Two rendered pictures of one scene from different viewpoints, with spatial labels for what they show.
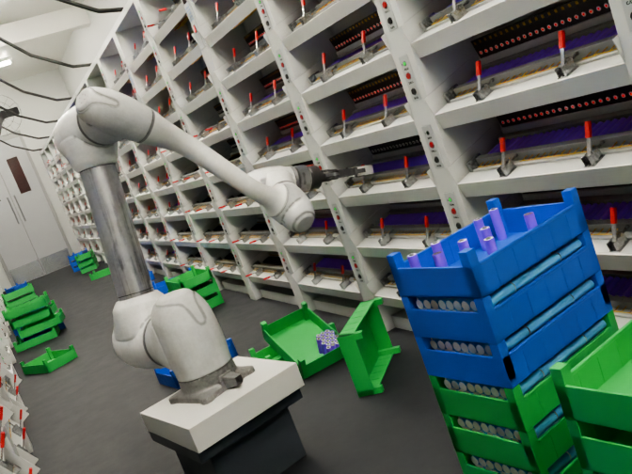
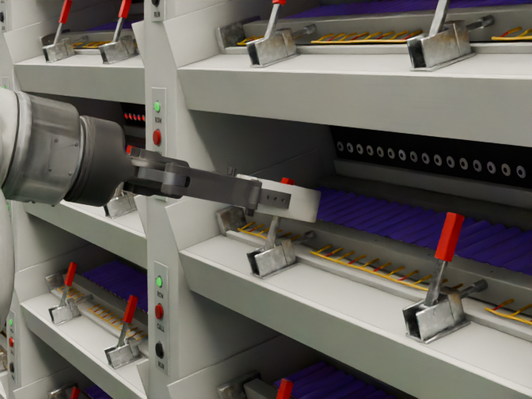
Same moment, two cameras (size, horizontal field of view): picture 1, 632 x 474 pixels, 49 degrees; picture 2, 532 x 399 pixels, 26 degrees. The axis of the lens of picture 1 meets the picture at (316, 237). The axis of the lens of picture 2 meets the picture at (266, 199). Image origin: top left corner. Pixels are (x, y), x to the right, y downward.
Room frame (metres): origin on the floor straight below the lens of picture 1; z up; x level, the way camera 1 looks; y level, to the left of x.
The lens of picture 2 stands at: (1.24, -0.16, 0.74)
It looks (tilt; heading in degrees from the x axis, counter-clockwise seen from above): 7 degrees down; 357
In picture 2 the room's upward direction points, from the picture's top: straight up
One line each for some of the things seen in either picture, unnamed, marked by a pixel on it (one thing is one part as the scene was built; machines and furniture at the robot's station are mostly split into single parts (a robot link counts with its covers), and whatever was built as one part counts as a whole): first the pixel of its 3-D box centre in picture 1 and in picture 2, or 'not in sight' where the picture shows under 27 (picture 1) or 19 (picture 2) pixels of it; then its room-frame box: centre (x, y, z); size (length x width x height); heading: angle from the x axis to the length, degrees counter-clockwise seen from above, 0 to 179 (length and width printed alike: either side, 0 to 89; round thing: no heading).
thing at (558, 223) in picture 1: (487, 242); not in sight; (1.20, -0.29, 0.52); 0.30 x 0.20 x 0.08; 122
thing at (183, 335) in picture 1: (186, 331); not in sight; (1.78, 0.41, 0.43); 0.18 x 0.16 x 0.22; 46
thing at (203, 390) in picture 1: (213, 377); not in sight; (1.76, 0.39, 0.29); 0.22 x 0.18 x 0.06; 44
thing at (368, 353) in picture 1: (371, 344); not in sight; (2.10, -0.04, 0.10); 0.30 x 0.08 x 0.20; 158
